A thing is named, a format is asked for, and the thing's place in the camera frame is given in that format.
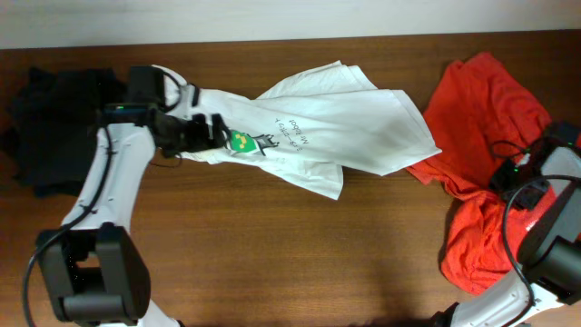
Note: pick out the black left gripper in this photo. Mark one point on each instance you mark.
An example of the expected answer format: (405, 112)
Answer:
(205, 134)

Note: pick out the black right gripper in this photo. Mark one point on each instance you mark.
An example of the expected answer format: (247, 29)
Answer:
(507, 177)

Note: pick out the white t-shirt with robot print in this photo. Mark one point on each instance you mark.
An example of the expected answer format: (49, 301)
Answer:
(311, 125)

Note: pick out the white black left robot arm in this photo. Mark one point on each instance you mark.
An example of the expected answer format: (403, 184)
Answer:
(92, 271)

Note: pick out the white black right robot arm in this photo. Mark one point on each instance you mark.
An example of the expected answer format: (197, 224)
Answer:
(545, 271)

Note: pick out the black folded clothes pile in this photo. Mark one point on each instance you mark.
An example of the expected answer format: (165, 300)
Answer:
(53, 139)

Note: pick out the red t-shirt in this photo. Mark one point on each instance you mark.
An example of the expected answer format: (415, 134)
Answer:
(479, 108)

